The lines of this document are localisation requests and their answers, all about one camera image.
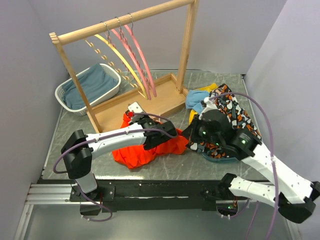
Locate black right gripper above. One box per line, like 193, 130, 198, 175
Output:
181, 114, 222, 146

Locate orange shorts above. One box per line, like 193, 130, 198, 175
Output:
112, 128, 189, 169

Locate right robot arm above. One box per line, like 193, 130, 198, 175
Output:
182, 110, 320, 224

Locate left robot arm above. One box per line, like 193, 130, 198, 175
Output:
58, 113, 178, 201

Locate camouflage patterned shorts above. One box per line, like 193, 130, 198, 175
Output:
189, 84, 262, 160

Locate yellow hanger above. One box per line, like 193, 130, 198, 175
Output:
84, 22, 147, 100

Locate pink hanger right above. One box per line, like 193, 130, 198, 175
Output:
122, 13, 157, 100

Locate pink hanger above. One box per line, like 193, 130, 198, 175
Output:
112, 17, 157, 100
122, 13, 157, 100

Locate pink hanger left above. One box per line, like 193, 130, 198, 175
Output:
112, 17, 157, 100

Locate yellow garment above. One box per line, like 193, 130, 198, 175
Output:
188, 83, 218, 124

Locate light blue garment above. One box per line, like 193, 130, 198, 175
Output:
185, 90, 210, 114

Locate teal round tray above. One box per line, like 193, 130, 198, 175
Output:
201, 152, 238, 164

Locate wooden clothes rack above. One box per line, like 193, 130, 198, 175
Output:
49, 0, 198, 133

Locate white laundry basket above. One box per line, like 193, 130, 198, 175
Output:
55, 63, 122, 116

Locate blue-grey cloth in basket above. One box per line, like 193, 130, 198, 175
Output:
62, 63, 121, 111

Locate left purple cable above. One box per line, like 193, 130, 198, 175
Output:
52, 112, 179, 175

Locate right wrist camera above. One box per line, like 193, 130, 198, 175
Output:
198, 97, 218, 120

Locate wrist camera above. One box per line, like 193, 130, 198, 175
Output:
198, 97, 218, 120
125, 101, 146, 119

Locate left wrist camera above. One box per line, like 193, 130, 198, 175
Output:
125, 101, 146, 119

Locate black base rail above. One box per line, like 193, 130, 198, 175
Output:
86, 180, 238, 213

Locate aluminium rail left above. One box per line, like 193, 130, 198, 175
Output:
25, 184, 72, 205

